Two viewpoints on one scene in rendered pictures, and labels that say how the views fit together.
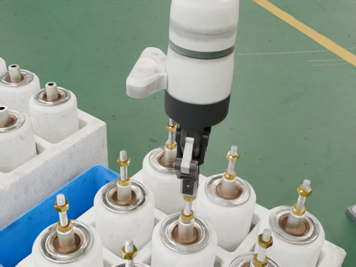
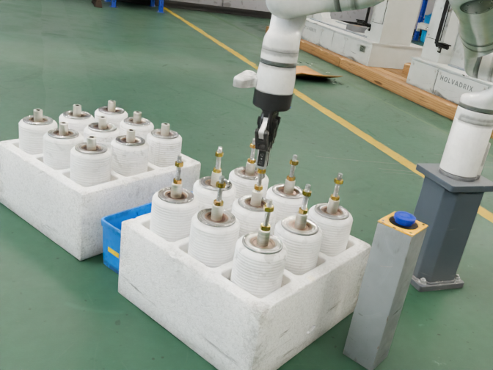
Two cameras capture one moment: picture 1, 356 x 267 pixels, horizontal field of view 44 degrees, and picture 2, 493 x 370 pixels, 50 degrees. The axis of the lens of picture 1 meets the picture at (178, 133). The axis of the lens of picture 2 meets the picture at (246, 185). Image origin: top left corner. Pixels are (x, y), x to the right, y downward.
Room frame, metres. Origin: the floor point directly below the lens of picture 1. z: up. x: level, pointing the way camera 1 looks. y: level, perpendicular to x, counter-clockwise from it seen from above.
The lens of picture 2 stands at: (-0.58, -0.05, 0.72)
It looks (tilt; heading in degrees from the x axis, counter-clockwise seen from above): 23 degrees down; 3
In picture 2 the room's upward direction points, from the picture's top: 9 degrees clockwise
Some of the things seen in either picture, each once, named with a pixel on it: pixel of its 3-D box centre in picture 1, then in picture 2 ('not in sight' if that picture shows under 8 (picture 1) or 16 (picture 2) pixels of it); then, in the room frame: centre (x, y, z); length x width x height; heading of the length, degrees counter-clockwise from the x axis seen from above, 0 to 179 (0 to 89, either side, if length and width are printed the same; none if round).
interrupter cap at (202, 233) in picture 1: (185, 233); (255, 203); (0.43, -0.02, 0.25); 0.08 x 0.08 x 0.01
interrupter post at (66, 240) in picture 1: (65, 235); (176, 189); (0.40, 0.15, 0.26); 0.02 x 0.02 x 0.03
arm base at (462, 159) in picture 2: not in sight; (466, 142); (0.72, -0.50, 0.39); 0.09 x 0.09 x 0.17; 26
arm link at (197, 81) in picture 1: (183, 59); (266, 73); (0.44, 0.00, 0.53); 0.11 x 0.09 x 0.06; 81
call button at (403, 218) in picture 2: not in sight; (403, 219); (0.33, -0.30, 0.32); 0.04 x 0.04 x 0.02
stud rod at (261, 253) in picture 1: (262, 251); (304, 202); (0.37, -0.12, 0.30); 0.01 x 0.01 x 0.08
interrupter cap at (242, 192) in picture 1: (227, 189); (288, 191); (0.53, -0.09, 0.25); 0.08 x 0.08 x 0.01
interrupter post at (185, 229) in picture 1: (185, 227); (256, 198); (0.43, -0.02, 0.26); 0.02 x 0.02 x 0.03
